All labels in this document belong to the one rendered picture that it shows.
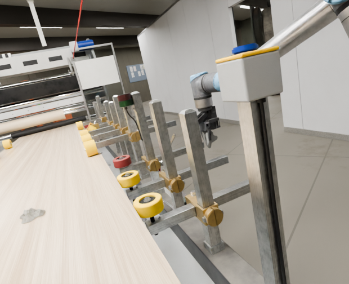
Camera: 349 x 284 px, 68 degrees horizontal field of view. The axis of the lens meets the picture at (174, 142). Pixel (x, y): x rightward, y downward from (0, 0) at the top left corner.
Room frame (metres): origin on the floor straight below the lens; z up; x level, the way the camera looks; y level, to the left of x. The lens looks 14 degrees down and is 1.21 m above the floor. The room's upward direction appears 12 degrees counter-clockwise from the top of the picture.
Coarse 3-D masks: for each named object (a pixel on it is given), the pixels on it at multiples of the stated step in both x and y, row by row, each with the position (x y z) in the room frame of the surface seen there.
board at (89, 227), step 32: (64, 128) 2.89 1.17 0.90; (0, 160) 1.79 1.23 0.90; (32, 160) 1.54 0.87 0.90; (64, 160) 1.35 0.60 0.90; (96, 160) 1.20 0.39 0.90; (0, 192) 1.03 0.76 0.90; (32, 192) 0.94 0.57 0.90; (64, 192) 0.86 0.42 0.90; (96, 192) 0.79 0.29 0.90; (0, 224) 0.71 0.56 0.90; (32, 224) 0.66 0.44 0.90; (64, 224) 0.62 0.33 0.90; (96, 224) 0.58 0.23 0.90; (128, 224) 0.55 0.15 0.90; (0, 256) 0.53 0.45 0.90; (32, 256) 0.50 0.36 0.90; (64, 256) 0.48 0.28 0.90; (96, 256) 0.45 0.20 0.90; (128, 256) 0.43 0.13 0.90; (160, 256) 0.41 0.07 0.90
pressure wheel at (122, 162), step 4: (120, 156) 1.15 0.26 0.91; (124, 156) 1.14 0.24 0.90; (128, 156) 1.12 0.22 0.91; (116, 160) 1.10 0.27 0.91; (120, 160) 1.09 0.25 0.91; (124, 160) 1.09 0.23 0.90; (128, 160) 1.10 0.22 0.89; (116, 164) 1.09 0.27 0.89; (120, 164) 1.08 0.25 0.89; (124, 164) 1.09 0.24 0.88; (128, 164) 1.10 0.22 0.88
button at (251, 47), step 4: (248, 44) 0.40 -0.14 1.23; (252, 44) 0.40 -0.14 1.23; (256, 44) 0.41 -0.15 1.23; (236, 48) 0.40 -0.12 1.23; (240, 48) 0.40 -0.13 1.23; (244, 48) 0.39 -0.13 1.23; (248, 48) 0.39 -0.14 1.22; (252, 48) 0.40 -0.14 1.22; (256, 48) 0.40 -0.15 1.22; (232, 52) 0.41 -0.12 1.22; (236, 52) 0.41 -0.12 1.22; (240, 52) 0.40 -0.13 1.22
